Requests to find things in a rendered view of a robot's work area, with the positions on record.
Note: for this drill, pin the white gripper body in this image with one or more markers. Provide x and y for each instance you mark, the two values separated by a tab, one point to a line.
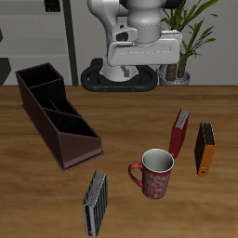
145	54

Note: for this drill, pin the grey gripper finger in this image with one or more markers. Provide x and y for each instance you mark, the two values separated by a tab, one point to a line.
162	70
126	71

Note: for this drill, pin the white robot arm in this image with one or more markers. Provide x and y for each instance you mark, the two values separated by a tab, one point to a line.
145	24

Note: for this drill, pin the dark brown desk caddy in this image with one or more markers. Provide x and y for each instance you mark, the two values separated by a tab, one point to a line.
59	133

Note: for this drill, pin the red patterned mug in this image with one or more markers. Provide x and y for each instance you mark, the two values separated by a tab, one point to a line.
156	181

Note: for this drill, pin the green pot plant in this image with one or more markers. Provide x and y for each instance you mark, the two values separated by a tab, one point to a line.
182	46

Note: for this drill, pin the red book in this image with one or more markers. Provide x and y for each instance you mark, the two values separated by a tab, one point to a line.
178	136

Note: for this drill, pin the orange and black book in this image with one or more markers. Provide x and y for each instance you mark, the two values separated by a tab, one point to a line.
205	155

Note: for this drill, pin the grey and black book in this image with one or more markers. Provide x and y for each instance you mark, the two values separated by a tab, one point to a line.
96	204

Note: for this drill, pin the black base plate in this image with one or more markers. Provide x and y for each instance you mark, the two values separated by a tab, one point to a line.
93	81

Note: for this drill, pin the dark upright post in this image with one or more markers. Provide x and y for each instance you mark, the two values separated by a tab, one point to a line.
70	40

